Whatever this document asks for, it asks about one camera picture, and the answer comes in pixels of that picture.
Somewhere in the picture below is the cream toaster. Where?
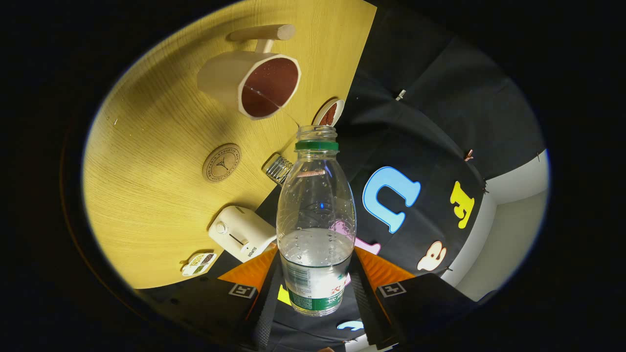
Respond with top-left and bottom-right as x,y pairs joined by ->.
208,206 -> 277,263

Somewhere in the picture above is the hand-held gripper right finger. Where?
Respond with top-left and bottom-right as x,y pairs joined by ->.
348,246 -> 477,350

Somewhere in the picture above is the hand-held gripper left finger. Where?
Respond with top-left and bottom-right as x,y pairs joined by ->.
142,246 -> 284,350

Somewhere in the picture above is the round wooden coaster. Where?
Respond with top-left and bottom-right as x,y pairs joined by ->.
202,143 -> 242,183

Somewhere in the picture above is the ribbed drinking glass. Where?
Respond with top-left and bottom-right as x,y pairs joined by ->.
262,153 -> 294,185

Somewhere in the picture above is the cream cup with wooden handle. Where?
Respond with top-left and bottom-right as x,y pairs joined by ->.
197,24 -> 302,120

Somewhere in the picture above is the wooden table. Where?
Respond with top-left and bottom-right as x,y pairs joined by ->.
82,0 -> 377,290

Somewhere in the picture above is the clear plastic juice bottle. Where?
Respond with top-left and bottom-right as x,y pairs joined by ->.
276,125 -> 357,317

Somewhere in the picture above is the small round plate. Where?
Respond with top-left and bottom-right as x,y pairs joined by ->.
313,99 -> 345,127

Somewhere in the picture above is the white divided seasoning dish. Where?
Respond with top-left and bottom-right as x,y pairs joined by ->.
181,252 -> 217,277

